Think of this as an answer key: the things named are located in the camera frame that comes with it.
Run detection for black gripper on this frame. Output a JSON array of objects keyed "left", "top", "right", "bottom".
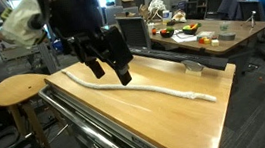
[{"left": 45, "top": 0, "right": 138, "bottom": 95}]

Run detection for white rope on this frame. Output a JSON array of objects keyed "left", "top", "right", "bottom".
[{"left": 61, "top": 52, "right": 218, "bottom": 121}]

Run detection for grey mesh office chair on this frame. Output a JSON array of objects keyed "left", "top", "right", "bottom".
[{"left": 114, "top": 13, "right": 153, "bottom": 54}]

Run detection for small orange toy fruit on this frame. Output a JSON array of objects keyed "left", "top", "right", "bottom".
[{"left": 150, "top": 27, "right": 158, "bottom": 37}]

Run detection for long black grooved bar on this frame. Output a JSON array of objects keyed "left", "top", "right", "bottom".
[{"left": 129, "top": 36, "right": 231, "bottom": 82}]

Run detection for cardboard box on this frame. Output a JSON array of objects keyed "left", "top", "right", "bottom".
[{"left": 118, "top": 0, "right": 137, "bottom": 10}]

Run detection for black bowl with toy fruit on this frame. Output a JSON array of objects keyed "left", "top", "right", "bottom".
[
  {"left": 180, "top": 22, "right": 203, "bottom": 37},
  {"left": 159, "top": 26, "right": 176, "bottom": 40}
]

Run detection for white labelled bottle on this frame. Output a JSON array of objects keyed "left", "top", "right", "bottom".
[{"left": 160, "top": 8, "right": 173, "bottom": 25}]

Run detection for white paper sheets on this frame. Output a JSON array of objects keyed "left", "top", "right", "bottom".
[{"left": 169, "top": 26, "right": 199, "bottom": 45}]

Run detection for steel tool cart wooden top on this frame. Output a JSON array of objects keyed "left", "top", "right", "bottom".
[{"left": 34, "top": 42, "right": 247, "bottom": 148}]

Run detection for white crumpled bag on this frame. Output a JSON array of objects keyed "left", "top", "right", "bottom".
[{"left": 171, "top": 8, "right": 189, "bottom": 25}]

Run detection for cream foam block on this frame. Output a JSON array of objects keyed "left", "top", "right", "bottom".
[{"left": 184, "top": 66, "right": 205, "bottom": 79}]

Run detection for round wooden stool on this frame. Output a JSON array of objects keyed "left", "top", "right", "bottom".
[{"left": 0, "top": 70, "right": 60, "bottom": 148}]

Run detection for yellow toy block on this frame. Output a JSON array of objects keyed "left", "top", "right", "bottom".
[{"left": 203, "top": 37, "right": 213, "bottom": 46}]

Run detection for white plastic container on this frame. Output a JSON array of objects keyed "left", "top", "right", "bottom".
[{"left": 195, "top": 29, "right": 217, "bottom": 40}]

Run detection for black shelf unit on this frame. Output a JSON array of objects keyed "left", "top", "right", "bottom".
[{"left": 183, "top": 0, "right": 210, "bottom": 22}]

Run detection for cream toy block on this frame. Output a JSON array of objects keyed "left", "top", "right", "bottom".
[{"left": 210, "top": 38, "right": 221, "bottom": 48}]

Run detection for clear plastic cup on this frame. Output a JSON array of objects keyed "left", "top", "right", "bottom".
[{"left": 218, "top": 20, "right": 231, "bottom": 33}]

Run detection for office chair with jacket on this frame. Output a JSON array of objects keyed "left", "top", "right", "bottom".
[{"left": 215, "top": 0, "right": 252, "bottom": 22}]

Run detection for wooden office desk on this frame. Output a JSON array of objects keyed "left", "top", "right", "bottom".
[{"left": 148, "top": 9, "right": 265, "bottom": 85}]

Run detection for small silver desk tripod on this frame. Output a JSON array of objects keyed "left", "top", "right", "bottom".
[{"left": 239, "top": 10, "right": 259, "bottom": 30}]

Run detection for dark office chair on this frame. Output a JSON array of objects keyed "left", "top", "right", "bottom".
[{"left": 236, "top": 0, "right": 265, "bottom": 65}]

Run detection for steel cart handle bar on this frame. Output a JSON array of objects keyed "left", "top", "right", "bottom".
[{"left": 36, "top": 75, "right": 139, "bottom": 148}]

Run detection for white cord bundle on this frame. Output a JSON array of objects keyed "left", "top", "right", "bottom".
[{"left": 145, "top": 0, "right": 169, "bottom": 22}]

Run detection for aluminium profile frame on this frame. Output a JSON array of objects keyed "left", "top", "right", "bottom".
[{"left": 0, "top": 33, "right": 62, "bottom": 81}]

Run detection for grey duct tape roll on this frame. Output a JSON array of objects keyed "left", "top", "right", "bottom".
[{"left": 216, "top": 30, "right": 238, "bottom": 43}]

